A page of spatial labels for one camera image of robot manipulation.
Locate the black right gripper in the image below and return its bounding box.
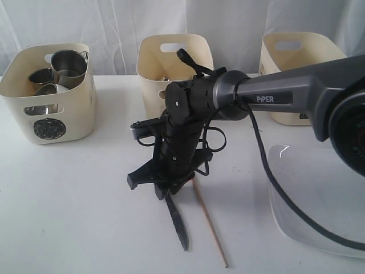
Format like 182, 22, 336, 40
127, 115, 213, 200

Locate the white square plate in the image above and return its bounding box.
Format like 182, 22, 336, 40
267, 144, 364, 259

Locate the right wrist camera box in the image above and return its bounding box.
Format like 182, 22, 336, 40
130, 116, 167, 140

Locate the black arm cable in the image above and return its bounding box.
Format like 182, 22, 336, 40
136, 71, 365, 249

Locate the stainless steel knife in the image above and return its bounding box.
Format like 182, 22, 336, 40
165, 191, 189, 252

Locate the cream bin with black circle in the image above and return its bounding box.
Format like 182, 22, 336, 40
1, 43, 96, 144

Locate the white ceramic bowl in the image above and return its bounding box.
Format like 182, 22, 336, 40
55, 84, 70, 94

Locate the white curtain backdrop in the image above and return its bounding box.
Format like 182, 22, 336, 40
1, 0, 364, 75

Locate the stainless steel mug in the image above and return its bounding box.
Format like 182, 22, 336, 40
28, 67, 54, 92
51, 50, 89, 90

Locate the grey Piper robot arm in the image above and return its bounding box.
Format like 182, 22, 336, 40
127, 50, 364, 199

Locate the cream bin with black square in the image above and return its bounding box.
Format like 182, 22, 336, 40
258, 31, 347, 127

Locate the cream bin with black triangle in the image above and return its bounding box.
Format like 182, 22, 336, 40
136, 34, 214, 119

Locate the brown wooden chopstick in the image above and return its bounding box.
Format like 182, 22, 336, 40
192, 179, 229, 268

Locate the stainless steel bowl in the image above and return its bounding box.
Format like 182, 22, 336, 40
24, 83, 58, 116

